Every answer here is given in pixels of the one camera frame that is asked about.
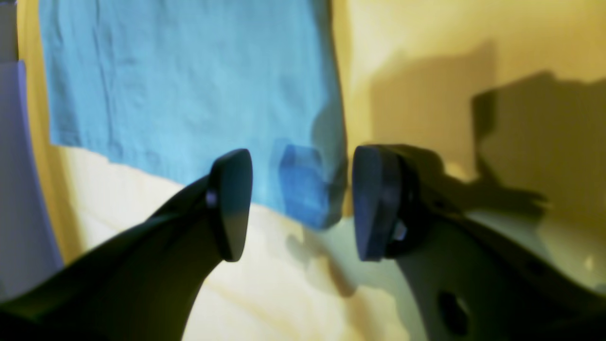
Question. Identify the green T-shirt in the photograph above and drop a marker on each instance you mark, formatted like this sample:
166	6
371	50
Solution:
166	86

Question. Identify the yellow table cloth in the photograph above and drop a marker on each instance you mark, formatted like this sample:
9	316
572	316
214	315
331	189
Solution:
501	103

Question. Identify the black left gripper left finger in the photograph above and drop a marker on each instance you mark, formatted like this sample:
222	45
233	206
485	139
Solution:
142	284

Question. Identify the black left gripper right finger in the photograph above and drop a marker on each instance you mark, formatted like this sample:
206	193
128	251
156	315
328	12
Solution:
470	283

